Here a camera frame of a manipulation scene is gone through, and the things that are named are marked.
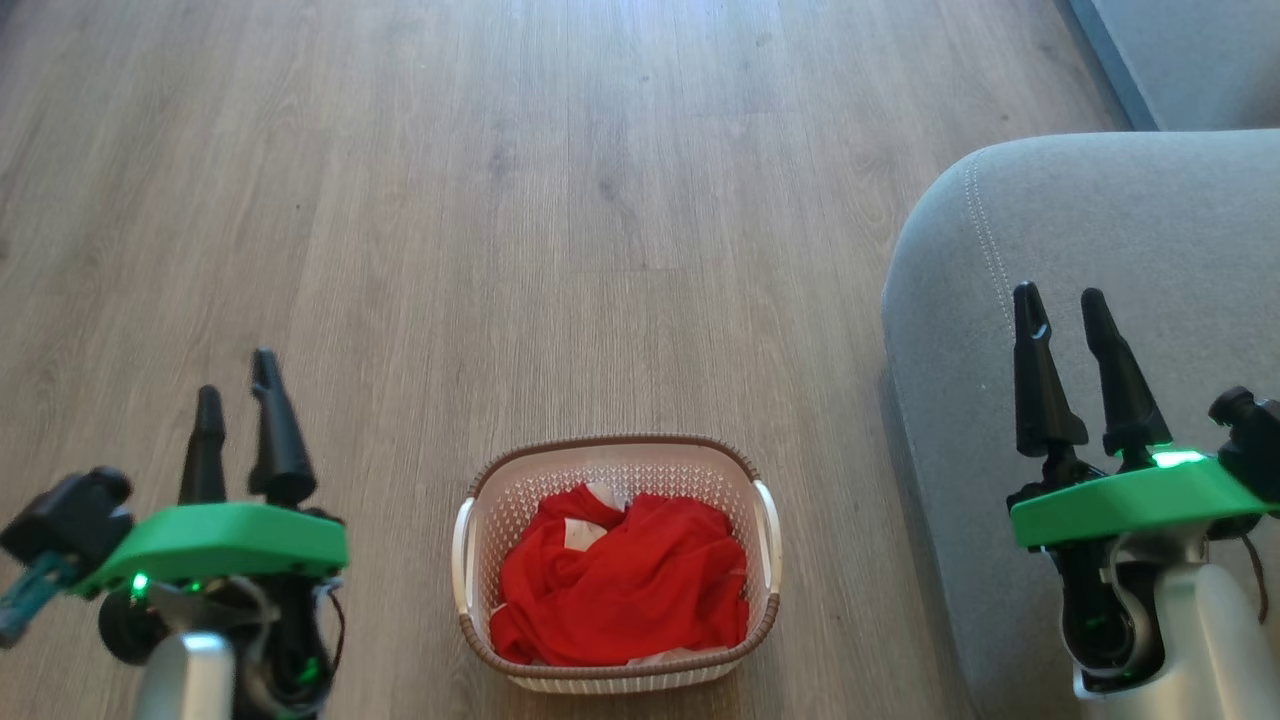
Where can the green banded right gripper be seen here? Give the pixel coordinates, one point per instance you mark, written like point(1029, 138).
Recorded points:
point(1130, 500)

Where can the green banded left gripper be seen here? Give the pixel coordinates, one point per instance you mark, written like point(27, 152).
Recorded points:
point(220, 540)

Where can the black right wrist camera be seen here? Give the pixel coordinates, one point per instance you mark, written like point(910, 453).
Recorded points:
point(1250, 440)

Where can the cream laundry basket brown rim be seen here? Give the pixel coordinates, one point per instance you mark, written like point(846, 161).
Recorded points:
point(620, 465)

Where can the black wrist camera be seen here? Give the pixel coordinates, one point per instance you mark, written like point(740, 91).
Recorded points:
point(1250, 440)
point(65, 520)

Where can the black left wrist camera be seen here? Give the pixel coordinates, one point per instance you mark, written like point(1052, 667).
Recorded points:
point(65, 520)

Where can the grey fabric sofa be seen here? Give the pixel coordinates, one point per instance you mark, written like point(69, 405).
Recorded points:
point(1100, 230)

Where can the grey upholstered sofa section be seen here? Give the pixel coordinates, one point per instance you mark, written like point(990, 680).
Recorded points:
point(1200, 50)

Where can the red cloth garment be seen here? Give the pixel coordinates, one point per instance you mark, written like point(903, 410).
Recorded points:
point(630, 580)

